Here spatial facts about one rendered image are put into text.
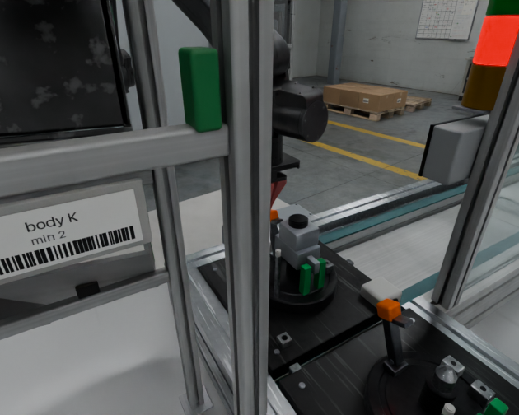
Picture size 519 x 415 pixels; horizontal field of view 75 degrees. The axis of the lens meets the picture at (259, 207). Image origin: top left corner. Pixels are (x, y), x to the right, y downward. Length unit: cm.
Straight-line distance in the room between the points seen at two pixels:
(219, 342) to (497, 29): 51
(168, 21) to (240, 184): 353
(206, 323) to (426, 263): 47
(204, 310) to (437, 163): 39
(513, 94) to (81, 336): 74
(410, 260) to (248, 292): 61
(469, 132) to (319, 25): 1103
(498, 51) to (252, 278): 39
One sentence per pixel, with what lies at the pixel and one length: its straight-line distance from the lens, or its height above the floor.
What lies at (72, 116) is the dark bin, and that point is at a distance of 18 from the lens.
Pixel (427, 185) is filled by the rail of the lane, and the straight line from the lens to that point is 105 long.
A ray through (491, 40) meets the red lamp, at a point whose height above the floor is 134.
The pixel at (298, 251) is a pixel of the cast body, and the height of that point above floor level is 106.
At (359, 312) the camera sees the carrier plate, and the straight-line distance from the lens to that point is 55.
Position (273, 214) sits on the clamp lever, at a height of 107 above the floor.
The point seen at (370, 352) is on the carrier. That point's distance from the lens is 51.
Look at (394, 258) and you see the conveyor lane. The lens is 78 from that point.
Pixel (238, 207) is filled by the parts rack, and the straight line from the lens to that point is 16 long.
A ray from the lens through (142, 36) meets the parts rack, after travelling 31.
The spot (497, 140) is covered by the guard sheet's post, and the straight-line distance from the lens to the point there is 50.
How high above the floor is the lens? 135
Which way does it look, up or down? 28 degrees down
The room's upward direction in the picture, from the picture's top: straight up
